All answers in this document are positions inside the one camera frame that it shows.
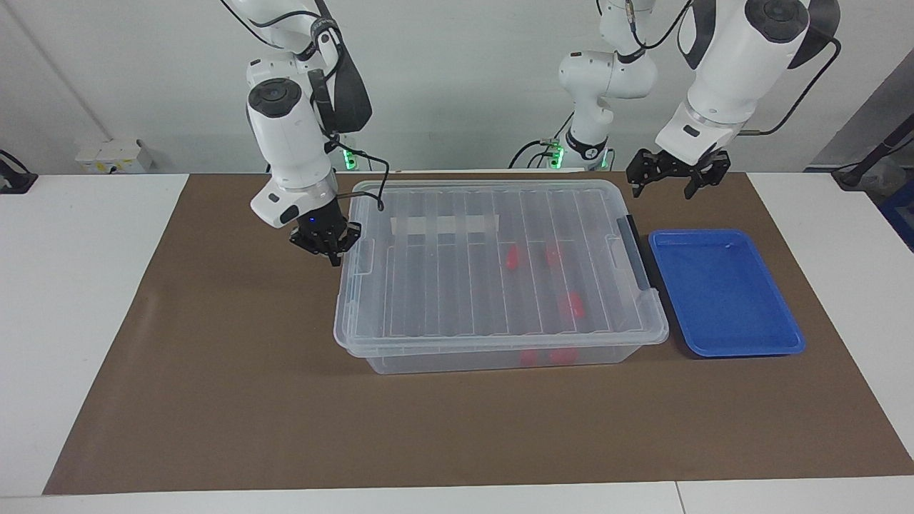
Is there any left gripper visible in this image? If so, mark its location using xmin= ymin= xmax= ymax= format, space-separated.
xmin=626 ymin=148 xmax=732 ymax=201

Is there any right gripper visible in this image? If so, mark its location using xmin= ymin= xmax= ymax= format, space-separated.
xmin=289 ymin=198 xmax=362 ymax=267

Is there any clear plastic storage box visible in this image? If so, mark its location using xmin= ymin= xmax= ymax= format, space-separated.
xmin=341 ymin=182 xmax=663 ymax=376

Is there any white power box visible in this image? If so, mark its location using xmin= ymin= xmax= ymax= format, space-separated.
xmin=74 ymin=138 xmax=154 ymax=175

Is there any blue plastic tray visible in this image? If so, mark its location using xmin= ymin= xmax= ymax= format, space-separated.
xmin=648 ymin=228 xmax=808 ymax=358

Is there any black stand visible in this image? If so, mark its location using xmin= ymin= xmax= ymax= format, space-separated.
xmin=830 ymin=114 xmax=914 ymax=191
xmin=0 ymin=148 xmax=39 ymax=195

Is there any black cable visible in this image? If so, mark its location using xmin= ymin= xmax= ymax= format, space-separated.
xmin=325 ymin=139 xmax=391 ymax=212
xmin=508 ymin=113 xmax=574 ymax=170
xmin=624 ymin=0 xmax=695 ymax=51
xmin=739 ymin=34 xmax=843 ymax=137

